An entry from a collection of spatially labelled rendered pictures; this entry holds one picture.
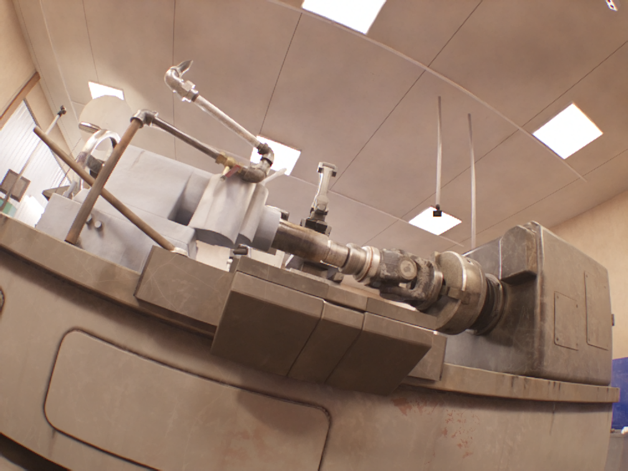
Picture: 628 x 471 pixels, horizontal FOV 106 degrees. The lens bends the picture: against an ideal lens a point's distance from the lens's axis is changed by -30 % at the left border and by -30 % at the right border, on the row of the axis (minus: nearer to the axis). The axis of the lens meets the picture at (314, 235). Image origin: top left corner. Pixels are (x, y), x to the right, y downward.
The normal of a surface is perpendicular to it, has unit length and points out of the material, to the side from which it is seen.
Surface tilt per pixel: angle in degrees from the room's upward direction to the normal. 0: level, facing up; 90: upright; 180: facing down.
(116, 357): 90
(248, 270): 90
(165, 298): 90
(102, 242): 90
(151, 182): 76
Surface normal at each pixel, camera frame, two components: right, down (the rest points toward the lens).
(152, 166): 0.34, -0.46
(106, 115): 0.66, 0.19
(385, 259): 0.04, -0.42
